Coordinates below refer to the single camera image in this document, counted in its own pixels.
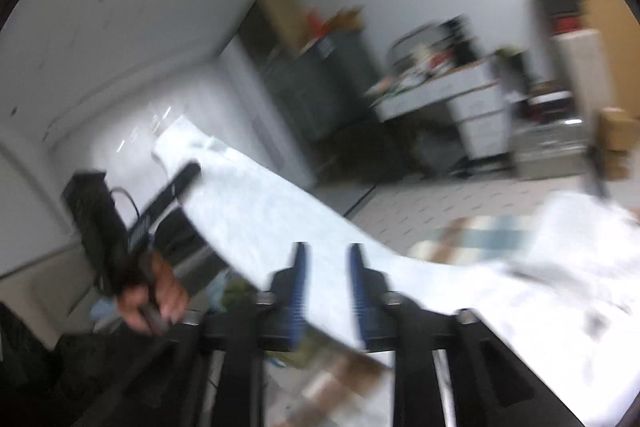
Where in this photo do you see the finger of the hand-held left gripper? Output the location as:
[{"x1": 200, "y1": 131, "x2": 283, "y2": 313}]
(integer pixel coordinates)
[
  {"x1": 157, "y1": 207, "x2": 237, "y2": 298},
  {"x1": 145, "y1": 162, "x2": 202, "y2": 228}
]

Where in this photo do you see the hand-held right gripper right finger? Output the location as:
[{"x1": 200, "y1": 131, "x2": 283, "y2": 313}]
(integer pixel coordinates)
[{"x1": 348, "y1": 243, "x2": 586, "y2": 427}]

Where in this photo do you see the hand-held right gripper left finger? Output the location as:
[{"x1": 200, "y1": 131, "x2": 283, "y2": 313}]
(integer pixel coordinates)
[{"x1": 85, "y1": 242, "x2": 313, "y2": 427}]

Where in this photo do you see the light grey sweatshirt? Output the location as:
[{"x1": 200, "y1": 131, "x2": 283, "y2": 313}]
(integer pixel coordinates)
[{"x1": 150, "y1": 116, "x2": 633, "y2": 427}]

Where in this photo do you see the person's left hand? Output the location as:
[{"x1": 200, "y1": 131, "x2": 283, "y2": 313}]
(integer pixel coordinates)
[{"x1": 117, "y1": 252, "x2": 190, "y2": 335}]

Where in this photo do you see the white curtain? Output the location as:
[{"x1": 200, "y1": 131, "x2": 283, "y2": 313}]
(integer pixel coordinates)
[{"x1": 0, "y1": 52, "x2": 316, "y2": 278}]

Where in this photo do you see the plaid bed sheet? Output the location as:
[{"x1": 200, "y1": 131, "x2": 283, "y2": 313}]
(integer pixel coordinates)
[{"x1": 265, "y1": 213, "x2": 546, "y2": 427}]

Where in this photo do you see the person's dark clothing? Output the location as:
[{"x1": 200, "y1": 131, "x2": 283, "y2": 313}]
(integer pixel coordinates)
[{"x1": 0, "y1": 302, "x2": 166, "y2": 427}]

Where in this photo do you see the dark tall cabinet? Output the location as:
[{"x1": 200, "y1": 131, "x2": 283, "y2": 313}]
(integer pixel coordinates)
[{"x1": 240, "y1": 27, "x2": 386, "y2": 172}]

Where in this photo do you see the flat cardboard sheet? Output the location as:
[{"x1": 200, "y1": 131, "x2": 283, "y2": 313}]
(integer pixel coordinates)
[{"x1": 259, "y1": 0, "x2": 311, "y2": 52}]

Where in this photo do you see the white desk with drawers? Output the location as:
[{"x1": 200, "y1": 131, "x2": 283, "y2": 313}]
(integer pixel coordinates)
[{"x1": 367, "y1": 57, "x2": 516, "y2": 162}]

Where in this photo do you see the silver suitcase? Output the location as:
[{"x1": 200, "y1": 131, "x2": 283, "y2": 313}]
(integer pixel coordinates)
[{"x1": 515, "y1": 117, "x2": 591, "y2": 178}]

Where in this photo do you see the oval mirror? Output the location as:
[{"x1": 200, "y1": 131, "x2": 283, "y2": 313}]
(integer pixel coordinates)
[{"x1": 387, "y1": 22, "x2": 451, "y2": 72}]

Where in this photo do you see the cardboard box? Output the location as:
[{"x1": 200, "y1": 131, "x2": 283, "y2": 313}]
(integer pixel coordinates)
[{"x1": 595, "y1": 107, "x2": 640, "y2": 180}]

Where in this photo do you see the white wardrobe cabinet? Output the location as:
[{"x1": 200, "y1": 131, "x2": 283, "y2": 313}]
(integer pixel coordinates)
[{"x1": 555, "y1": 29, "x2": 621, "y2": 152}]

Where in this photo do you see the wooden door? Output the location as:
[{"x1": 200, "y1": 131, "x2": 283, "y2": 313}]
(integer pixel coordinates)
[{"x1": 505, "y1": 0, "x2": 640, "y2": 108}]

